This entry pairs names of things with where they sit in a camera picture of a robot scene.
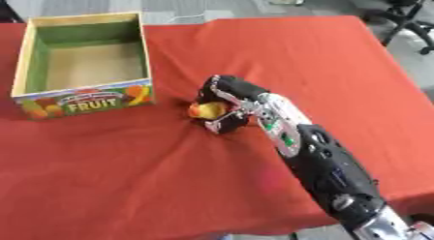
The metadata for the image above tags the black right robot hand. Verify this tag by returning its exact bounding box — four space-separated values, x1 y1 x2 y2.
195 75 273 135

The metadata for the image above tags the black office chair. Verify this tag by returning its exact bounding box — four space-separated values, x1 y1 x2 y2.
360 0 434 56

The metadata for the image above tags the yellow red toy fruit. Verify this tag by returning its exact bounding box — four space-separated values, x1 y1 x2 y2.
186 101 231 121

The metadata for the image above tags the cardboard box with green inside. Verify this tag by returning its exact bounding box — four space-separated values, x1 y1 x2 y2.
10 11 156 121

